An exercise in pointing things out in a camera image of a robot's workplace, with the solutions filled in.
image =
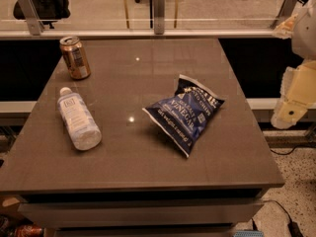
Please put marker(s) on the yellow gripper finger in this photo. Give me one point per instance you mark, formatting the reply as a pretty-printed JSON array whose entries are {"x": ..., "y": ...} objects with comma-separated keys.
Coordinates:
[
  {"x": 297, "y": 95},
  {"x": 285, "y": 29}
]

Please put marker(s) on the clear blue plastic bottle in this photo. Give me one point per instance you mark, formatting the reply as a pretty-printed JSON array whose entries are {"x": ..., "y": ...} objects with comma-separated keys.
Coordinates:
[{"x": 79, "y": 122}]

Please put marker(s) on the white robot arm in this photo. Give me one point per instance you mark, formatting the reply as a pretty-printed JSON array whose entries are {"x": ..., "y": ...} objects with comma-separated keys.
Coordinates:
[{"x": 303, "y": 39}]

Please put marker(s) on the blue vinegar chips bag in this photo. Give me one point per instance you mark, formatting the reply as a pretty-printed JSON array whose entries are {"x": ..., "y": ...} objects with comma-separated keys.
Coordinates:
[{"x": 185, "y": 116}]

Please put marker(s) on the grey table drawer front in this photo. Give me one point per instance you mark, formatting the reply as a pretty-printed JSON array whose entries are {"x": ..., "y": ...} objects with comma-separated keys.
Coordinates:
[{"x": 141, "y": 213}]

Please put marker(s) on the bronze soda can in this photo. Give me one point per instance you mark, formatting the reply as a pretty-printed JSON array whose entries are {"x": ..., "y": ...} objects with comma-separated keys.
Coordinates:
[{"x": 74, "y": 55}]

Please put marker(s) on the black office chair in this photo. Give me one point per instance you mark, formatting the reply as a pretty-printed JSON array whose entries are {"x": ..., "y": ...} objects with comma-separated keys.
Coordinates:
[{"x": 50, "y": 11}]

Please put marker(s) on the glass railing with metal posts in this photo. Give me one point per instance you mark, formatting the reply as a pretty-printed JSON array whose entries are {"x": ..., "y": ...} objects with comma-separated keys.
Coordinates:
[{"x": 170, "y": 18}]

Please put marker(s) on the red can under table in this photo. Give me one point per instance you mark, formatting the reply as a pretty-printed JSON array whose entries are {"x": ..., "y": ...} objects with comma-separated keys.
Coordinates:
[{"x": 26, "y": 231}]

